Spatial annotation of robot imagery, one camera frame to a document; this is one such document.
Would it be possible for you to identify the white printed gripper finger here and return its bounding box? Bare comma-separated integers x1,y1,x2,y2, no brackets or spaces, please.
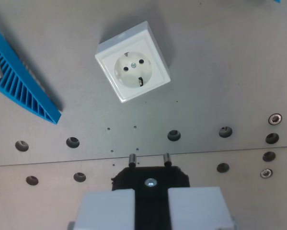
73,188,136,230
168,186,235,230

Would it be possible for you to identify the black two-pin power plug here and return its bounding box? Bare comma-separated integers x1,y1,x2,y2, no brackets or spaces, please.
111,153,191,230

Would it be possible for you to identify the silver hex socket screw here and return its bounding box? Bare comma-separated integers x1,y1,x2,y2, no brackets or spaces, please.
268,113,283,126
260,168,273,179

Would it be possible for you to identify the blue ribbed plastic wedge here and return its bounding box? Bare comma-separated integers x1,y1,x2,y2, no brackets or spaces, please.
0,28,62,125

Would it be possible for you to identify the white wall socket box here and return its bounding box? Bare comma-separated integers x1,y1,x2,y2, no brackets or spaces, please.
94,21,171,104

